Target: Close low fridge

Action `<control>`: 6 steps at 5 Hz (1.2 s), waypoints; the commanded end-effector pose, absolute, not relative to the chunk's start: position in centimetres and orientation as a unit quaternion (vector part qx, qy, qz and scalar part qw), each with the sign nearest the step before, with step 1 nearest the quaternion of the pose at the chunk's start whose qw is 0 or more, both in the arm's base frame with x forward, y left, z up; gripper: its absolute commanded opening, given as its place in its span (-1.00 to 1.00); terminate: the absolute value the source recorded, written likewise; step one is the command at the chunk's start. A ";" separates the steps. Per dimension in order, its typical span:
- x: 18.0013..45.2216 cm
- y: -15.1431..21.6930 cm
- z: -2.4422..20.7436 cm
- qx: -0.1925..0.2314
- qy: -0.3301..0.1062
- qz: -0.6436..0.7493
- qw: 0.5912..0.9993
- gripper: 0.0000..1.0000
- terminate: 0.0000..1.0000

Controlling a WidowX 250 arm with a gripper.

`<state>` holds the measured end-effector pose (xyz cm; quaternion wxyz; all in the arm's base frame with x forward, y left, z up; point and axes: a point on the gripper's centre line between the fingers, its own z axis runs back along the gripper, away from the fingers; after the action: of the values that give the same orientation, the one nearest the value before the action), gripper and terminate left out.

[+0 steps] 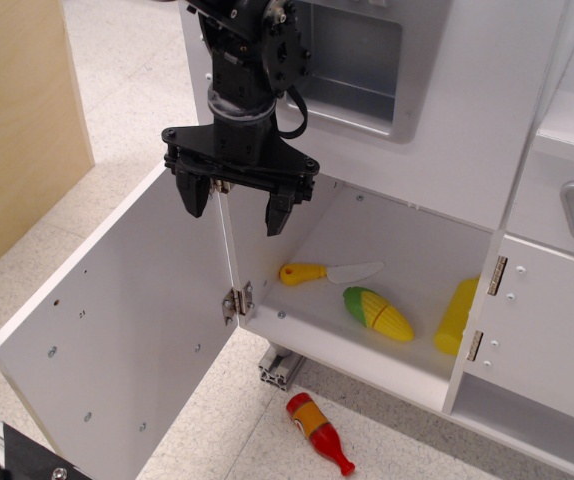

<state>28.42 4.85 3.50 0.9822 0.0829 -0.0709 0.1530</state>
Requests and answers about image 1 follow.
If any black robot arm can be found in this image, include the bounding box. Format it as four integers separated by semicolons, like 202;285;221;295
161;1;320;236

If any white oven side cabinet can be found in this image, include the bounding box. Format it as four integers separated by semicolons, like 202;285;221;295
441;0;574;480

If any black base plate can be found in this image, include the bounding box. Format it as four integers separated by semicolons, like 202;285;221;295
3;424;90;480

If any brass hinge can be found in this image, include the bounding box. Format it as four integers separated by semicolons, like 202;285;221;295
466;330;484;362
487;255;507;296

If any upper brass hinge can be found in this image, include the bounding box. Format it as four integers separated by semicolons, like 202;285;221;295
487;255;507;296

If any red toy ketchup bottle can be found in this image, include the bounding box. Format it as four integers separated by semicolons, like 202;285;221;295
286;392;355;477

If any lower brass hinge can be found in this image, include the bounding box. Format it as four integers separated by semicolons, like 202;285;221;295
466;330;484;362

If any plywood board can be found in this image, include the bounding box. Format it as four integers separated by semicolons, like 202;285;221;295
0;1;94;258

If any white low fridge door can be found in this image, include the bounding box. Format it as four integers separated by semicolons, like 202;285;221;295
0;166;233;479

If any metal door hinge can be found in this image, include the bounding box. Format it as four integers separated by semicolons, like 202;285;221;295
221;281;255;325

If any aluminium extrusion foot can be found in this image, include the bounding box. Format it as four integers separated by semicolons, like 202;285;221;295
258;343;306;391

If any toy corn cob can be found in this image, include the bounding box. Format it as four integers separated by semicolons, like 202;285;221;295
343;286;415;342

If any yellow handled toy knife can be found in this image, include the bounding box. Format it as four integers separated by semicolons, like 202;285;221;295
279;261;385;286

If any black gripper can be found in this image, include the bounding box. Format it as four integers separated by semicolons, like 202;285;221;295
161;118;320;236

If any yellow toy bottle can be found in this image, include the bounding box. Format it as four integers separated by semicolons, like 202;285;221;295
433;277;479;356

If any grey ice dispenser recess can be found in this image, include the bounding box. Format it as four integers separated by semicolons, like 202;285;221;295
296;1;452;144

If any white toy kitchen cabinet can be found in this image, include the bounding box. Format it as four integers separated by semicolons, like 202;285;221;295
179;0;568;415

